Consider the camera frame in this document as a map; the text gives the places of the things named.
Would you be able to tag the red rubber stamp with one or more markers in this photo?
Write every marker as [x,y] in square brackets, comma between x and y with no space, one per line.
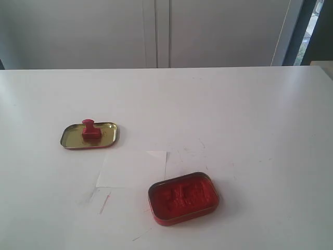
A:
[90,131]

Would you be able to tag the red ink pad tin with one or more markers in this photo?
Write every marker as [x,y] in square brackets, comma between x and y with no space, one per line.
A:
[183,198]

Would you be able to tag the white paper sheet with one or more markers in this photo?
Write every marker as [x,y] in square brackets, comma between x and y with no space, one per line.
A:
[132,169]

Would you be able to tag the gold tin lid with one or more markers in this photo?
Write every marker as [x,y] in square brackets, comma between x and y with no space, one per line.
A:
[72,136]

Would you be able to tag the white cabinet doors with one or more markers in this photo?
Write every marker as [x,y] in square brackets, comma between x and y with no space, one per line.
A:
[145,34]

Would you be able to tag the white side table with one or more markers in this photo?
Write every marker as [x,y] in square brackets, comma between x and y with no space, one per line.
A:
[326,65]

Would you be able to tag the dark window frame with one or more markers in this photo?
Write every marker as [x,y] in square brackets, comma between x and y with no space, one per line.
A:
[320,43]

